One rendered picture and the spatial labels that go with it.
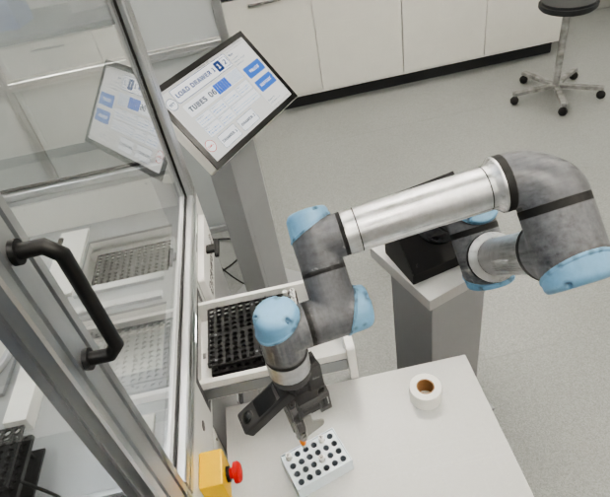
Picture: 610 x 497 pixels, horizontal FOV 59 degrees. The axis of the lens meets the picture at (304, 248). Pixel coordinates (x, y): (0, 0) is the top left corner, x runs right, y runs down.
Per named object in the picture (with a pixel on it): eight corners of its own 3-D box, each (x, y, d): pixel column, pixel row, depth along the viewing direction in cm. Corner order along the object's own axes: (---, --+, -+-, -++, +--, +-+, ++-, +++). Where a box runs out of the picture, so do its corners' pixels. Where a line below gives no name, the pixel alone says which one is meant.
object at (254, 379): (327, 291, 139) (324, 274, 135) (349, 370, 119) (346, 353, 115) (176, 323, 138) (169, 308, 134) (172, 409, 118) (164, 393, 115)
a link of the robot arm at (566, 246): (488, 223, 136) (608, 183, 81) (507, 279, 135) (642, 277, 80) (442, 237, 136) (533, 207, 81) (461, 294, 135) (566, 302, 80)
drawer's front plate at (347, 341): (334, 289, 141) (329, 258, 134) (359, 379, 119) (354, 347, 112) (327, 290, 141) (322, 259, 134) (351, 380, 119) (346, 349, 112)
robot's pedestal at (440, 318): (440, 356, 218) (443, 207, 169) (495, 409, 197) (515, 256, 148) (379, 391, 210) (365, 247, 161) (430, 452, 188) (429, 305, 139)
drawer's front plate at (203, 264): (213, 241, 165) (203, 213, 157) (215, 308, 142) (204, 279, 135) (207, 243, 165) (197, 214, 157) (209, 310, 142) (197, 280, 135)
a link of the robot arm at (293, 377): (274, 380, 87) (256, 346, 93) (280, 395, 90) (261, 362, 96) (314, 359, 89) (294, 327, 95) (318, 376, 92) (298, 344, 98)
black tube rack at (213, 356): (300, 308, 135) (296, 290, 131) (310, 363, 122) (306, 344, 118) (214, 326, 135) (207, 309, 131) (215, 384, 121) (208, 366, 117)
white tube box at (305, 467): (334, 436, 116) (332, 427, 113) (354, 468, 109) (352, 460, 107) (283, 464, 112) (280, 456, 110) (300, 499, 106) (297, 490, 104)
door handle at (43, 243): (132, 348, 63) (61, 223, 51) (130, 366, 61) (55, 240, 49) (92, 357, 63) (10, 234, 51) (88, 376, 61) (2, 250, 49)
